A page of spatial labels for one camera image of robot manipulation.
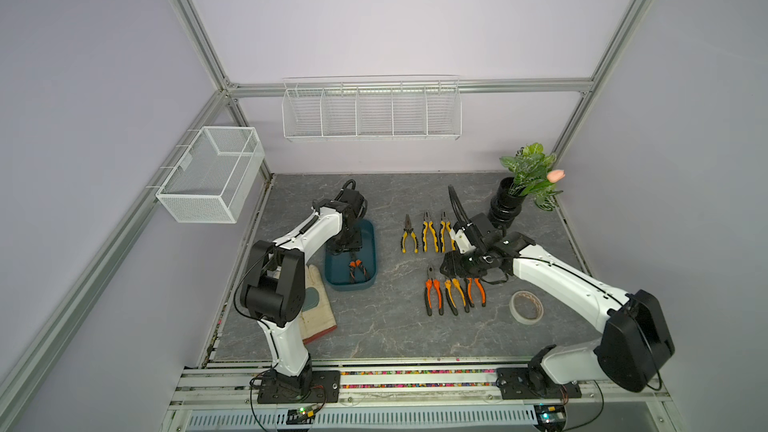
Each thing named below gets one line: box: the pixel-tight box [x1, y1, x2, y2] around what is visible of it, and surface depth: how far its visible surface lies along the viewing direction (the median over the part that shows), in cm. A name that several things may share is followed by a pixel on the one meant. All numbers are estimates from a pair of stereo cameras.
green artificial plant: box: [499, 142, 564, 212], surface depth 88 cm
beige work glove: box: [300, 264, 337, 345], surface depth 88 cm
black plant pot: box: [488, 177, 526, 231], surface depth 101 cm
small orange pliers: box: [349, 252, 370, 283], surface depth 96 cm
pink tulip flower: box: [547, 169, 566, 183], surface depth 83 cm
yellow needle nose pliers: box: [401, 214, 419, 254], surface depth 104 cm
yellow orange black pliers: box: [444, 278, 470, 316], surface depth 90 cm
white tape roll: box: [509, 290, 545, 325], surface depth 87 cm
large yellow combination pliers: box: [422, 211, 439, 253], surface depth 104 cm
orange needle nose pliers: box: [467, 277, 487, 308], surface depth 90 cm
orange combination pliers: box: [424, 265, 444, 316], surface depth 91 cm
